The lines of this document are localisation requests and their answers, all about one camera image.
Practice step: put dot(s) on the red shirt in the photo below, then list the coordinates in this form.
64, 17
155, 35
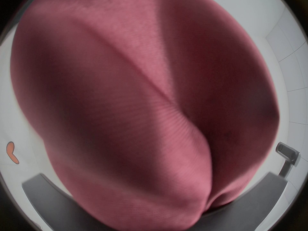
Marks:
144, 105

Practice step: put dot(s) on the bed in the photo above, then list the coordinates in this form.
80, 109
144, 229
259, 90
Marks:
21, 129

